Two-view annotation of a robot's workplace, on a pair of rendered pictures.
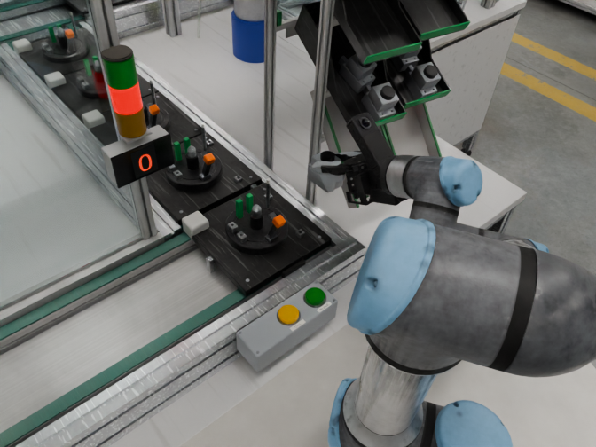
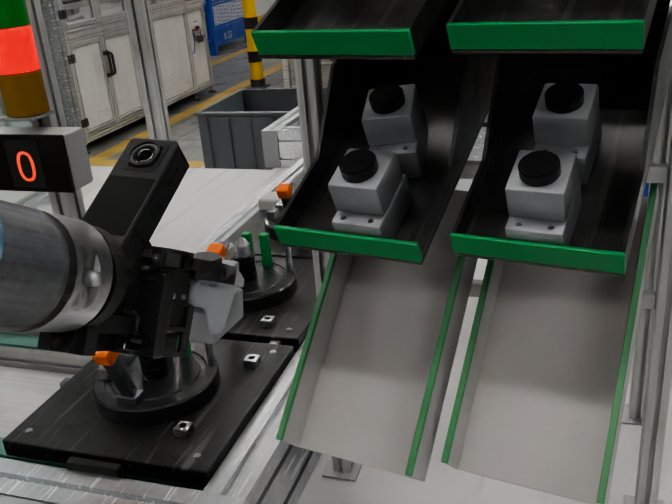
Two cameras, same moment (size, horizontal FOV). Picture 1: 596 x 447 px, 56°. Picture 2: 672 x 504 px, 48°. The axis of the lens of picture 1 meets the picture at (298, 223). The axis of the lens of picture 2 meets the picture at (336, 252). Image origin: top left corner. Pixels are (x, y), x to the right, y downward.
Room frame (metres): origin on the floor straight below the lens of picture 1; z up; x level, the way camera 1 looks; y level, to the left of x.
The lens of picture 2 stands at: (0.70, -0.66, 1.44)
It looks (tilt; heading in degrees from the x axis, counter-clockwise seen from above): 23 degrees down; 63
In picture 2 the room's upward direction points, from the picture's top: 5 degrees counter-clockwise
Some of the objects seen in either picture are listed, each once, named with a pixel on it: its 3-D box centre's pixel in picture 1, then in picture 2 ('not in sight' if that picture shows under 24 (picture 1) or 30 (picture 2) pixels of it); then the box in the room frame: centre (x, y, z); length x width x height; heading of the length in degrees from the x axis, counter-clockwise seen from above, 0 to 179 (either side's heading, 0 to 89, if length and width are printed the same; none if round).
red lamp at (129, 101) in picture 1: (125, 95); (13, 49); (0.81, 0.31, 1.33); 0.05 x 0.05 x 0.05
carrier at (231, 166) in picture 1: (192, 159); (245, 263); (1.04, 0.27, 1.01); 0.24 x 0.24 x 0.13; 43
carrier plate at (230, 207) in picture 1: (256, 233); (160, 395); (0.85, 0.09, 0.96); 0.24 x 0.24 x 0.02; 43
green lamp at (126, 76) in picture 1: (120, 68); (2, 4); (0.81, 0.31, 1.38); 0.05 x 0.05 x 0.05
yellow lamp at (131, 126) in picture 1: (130, 119); (23, 92); (0.81, 0.31, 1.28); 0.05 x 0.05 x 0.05
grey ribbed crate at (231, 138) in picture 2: not in sight; (295, 129); (1.93, 1.95, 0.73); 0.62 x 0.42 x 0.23; 133
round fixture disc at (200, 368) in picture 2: (256, 228); (157, 381); (0.85, 0.09, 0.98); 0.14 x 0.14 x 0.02
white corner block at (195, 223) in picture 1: (195, 225); not in sight; (0.86, 0.23, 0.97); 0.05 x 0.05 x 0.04; 43
